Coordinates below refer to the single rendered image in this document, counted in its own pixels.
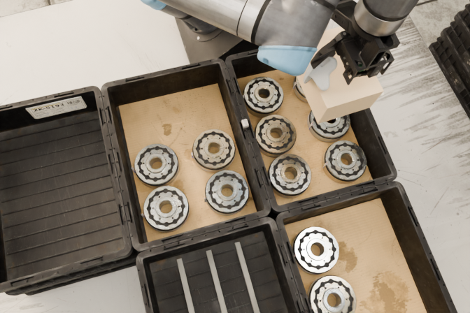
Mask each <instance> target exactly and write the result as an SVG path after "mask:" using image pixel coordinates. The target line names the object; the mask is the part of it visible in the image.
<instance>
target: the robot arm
mask: <svg viewBox="0 0 470 313"><path fill-rule="evenodd" d="M141 1H142V2H143V3H144V4H146V5H148V6H150V7H151V8H153V9H155V10H160V11H162V12H164V13H166V14H169V15H172V16H174V17H177V18H179V19H181V20H182V21H183V23H184V24H185V25H186V26H187V27H188V28H189V29H191V30H192V31H194V32H196V33H198V34H209V33H211V32H212V31H214V30H215V29H217V28H220V29H222V30H225V31H227V32H229V33H231V34H233V35H235V36H238V37H240V38H242V39H244V40H247V41H249V42H251V43H254V44H255V45H258V46H259V48H258V50H259V52H258V53H257V58H258V59H259V60H260V61H261V62H263V63H265V64H267V65H269V66H271V67H273V68H276V69H278V70H279V71H282V72H284V73H287V74H289V75H293V76H299V75H301V74H304V72H305V71H306V73H305V76H304V80H303V81H304V84H306V83H307V82H308V81H309V80H311V79H313V81H314V82H315V83H316V85H317V86H318V87H319V88H320V89H321V90H322V91H326V90H327V89H328V88H329V76H330V74H331V72H332V71H334V70H335V69H336V67H337V60H336V58H334V55H335V54H336V53H337V55H338V56H340V58H341V61H342V62H343V65H344V69H345V71H344V72H343V77H344V78H345V80H346V83H347V85H349V84H350V83H351V82H352V80H353V78H356V77H362V76H366V75H367V76H368V78H371V77H373V76H376V75H378V74H379V72H380V73H381V75H383V74H384V73H385V72H386V70H387V69H388V68H389V67H390V65H391V64H392V62H393V61H394V57H393V56H392V53H391V52H390V50H391V49H394V48H397V47H398V46H399V44H400V41H399V39H398V38H397V35H396V34H395V32H396V31H397V30H398V29H399V28H400V26H401V25H402V24H403V22H404V21H405V19H406V18H407V17H408V15H409V14H410V12H411V11H412V10H413V8H414V7H415V5H416V4H417V2H419V0H359V1H358V2H355V1H354V0H141ZM330 19H332V20H333V21H335V23H337V24H338V25H339V26H340V27H342V28H343V29H344V30H345V31H341V32H340V33H338V34H337V35H336V36H335V37H334V38H333V39H332V40H331V41H330V42H329V43H328V44H326V45H325V46H323V47H322V48H321V49H320V50H319V51H318V52H317V50H318V49H317V47H318V44H319V42H320V40H321V38H322V36H323V33H324V32H325V29H326V28H327V25H328V24H329V21H330ZM335 51H336V52H335ZM315 52H317V53H316V54H315ZM314 54H315V56H314V58H313V55H314ZM385 57H386V58H387V60H386V59H385ZM310 62H311V63H310ZM309 63H310V64H309ZM386 63H389V64H388V65H387V66H386V67H385V68H383V67H384V65H386ZM308 65H309V66H308ZM307 67H308V68H307ZM306 69H307V70H306ZM349 75H351V76H352V77H351V78H349Z"/></svg>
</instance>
